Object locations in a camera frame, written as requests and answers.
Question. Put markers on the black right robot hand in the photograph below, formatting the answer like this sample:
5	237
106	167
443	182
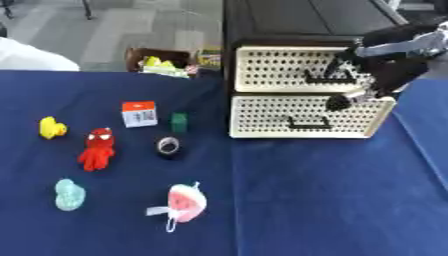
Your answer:
391	68

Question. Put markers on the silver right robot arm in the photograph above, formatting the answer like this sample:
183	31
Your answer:
421	43

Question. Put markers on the pale pierced drawer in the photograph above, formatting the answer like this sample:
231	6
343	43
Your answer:
309	116
280	68

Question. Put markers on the black cabinet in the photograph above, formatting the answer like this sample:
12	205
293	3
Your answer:
280	20

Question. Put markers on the green block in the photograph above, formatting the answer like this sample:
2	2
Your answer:
179	122

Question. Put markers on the brown cardboard box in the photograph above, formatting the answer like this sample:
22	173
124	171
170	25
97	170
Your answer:
160	61

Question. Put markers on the black tape roll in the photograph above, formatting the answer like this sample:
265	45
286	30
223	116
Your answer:
168	146

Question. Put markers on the orange and white small box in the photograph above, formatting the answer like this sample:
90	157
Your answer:
139	114

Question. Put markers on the red octopus soft toy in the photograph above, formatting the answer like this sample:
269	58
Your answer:
98	150

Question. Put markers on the black chair leg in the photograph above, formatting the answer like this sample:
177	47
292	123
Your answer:
87	8

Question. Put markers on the yellow rubber duck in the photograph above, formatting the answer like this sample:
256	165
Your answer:
51	128

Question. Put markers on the teal soft toy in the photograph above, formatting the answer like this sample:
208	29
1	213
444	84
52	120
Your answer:
69	195

